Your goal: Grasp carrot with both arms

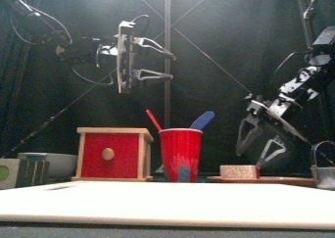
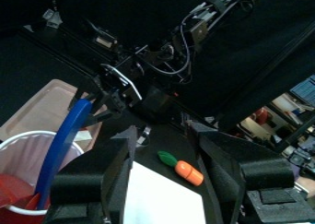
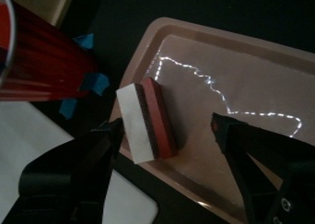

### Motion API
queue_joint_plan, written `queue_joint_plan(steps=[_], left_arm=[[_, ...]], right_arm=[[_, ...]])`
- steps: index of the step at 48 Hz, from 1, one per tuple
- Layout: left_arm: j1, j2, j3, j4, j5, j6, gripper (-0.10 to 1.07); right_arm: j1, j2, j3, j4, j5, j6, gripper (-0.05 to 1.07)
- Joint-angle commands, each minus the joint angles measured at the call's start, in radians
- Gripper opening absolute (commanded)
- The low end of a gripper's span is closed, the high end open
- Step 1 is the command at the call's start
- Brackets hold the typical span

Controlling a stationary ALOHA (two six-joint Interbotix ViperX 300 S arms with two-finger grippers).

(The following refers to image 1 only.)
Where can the red wooden drawer box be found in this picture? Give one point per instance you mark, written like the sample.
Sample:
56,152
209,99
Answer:
112,155

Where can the wooden block with green circle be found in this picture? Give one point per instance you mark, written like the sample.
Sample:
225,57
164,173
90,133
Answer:
9,173

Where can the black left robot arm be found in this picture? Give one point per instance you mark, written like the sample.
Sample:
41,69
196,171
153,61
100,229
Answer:
66,49

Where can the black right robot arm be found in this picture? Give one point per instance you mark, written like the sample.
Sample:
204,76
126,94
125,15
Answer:
321,62

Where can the pink tray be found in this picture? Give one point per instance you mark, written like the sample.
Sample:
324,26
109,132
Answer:
280,180

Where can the white cutting board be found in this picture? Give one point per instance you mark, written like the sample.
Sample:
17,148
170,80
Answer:
174,202

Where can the speckled sponge block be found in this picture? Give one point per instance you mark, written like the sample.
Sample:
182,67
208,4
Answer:
238,172

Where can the red plastic cup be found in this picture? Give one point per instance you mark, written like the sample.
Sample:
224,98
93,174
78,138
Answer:
181,153

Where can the vertical metal frame pole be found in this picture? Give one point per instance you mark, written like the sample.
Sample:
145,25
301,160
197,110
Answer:
168,85

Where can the dark slotted rack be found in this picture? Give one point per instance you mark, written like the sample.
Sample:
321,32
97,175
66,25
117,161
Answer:
33,170

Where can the blue spatula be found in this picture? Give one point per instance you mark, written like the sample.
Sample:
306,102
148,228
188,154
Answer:
204,120

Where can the grey bowl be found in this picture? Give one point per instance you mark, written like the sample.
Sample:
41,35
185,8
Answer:
64,165

